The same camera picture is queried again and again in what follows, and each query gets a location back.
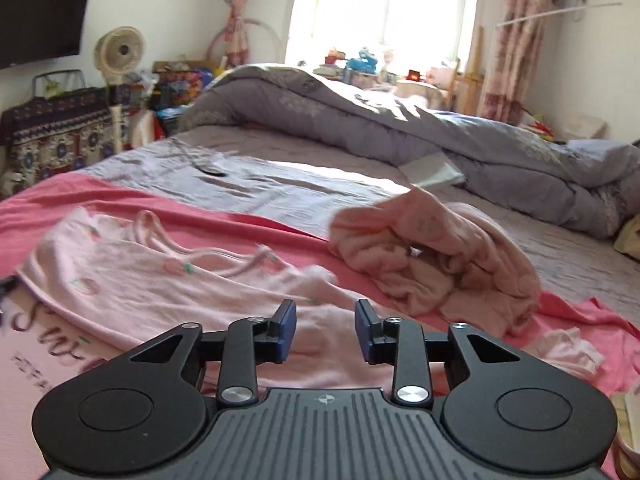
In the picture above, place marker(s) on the white clothes rail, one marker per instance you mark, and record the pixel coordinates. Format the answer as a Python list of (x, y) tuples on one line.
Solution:
[(550, 11)]

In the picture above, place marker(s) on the blue plush toy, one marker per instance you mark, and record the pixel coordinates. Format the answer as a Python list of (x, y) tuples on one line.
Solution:
[(361, 62)]

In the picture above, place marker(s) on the crumpled pink garment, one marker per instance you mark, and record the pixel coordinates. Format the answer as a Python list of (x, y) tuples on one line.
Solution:
[(440, 255)]

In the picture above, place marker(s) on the white doll toy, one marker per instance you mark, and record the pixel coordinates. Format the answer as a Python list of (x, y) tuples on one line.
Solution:
[(390, 62)]

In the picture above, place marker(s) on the pink floral curtain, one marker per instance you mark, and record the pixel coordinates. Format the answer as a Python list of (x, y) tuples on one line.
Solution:
[(240, 15), (515, 35)]

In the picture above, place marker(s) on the orange plush toy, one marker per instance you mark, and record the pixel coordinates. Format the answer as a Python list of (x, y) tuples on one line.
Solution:
[(335, 57)]

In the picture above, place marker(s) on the black television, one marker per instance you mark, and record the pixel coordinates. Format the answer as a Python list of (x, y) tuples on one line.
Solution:
[(40, 15)]

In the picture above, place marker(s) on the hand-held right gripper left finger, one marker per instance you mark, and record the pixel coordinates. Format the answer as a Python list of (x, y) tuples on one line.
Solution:
[(286, 330)]

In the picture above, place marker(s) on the white box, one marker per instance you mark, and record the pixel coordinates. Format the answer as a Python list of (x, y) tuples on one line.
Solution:
[(585, 127)]

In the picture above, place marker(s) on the grey bed sheet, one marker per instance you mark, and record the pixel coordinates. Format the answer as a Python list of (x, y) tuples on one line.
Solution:
[(300, 180)]

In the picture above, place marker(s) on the pink strawberry print shirt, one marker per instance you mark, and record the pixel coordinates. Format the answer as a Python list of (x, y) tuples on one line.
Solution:
[(150, 285)]

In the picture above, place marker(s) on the pink hula hoop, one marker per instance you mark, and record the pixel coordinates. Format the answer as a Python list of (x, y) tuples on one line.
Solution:
[(272, 35)]

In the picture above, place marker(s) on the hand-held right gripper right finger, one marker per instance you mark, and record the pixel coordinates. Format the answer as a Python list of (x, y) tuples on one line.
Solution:
[(364, 332)]

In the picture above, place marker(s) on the grey floral quilt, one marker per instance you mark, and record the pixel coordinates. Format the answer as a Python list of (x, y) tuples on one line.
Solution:
[(400, 120)]

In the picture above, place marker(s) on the patterned cloth cover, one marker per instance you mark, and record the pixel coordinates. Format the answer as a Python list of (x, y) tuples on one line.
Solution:
[(55, 135)]

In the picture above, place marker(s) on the white standing fan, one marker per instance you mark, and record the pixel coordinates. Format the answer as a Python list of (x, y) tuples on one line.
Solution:
[(120, 52)]

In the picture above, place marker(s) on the wooden easel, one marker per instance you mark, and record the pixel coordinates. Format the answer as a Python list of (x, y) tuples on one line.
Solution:
[(470, 85)]

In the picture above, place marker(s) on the cream padded jacket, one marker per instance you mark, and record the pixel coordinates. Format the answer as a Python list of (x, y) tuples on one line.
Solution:
[(630, 240)]

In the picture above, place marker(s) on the pink towel blanket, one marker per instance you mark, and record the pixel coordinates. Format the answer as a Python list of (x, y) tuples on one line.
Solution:
[(100, 195)]

